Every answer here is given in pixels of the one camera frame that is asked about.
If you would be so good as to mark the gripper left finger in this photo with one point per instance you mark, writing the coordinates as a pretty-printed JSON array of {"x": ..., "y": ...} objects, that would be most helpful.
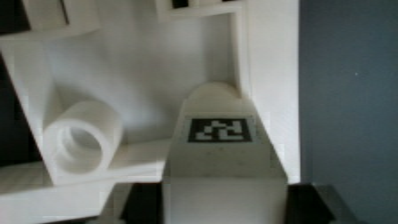
[{"x": 113, "y": 205}]

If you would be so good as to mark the white chair leg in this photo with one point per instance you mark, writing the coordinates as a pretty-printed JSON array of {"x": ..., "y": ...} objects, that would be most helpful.
[{"x": 223, "y": 182}]

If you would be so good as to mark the white chair seat part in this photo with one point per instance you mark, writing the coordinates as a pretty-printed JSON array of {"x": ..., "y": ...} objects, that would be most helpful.
[{"x": 104, "y": 64}]

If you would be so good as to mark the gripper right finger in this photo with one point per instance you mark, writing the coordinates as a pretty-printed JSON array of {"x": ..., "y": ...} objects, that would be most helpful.
[{"x": 314, "y": 206}]

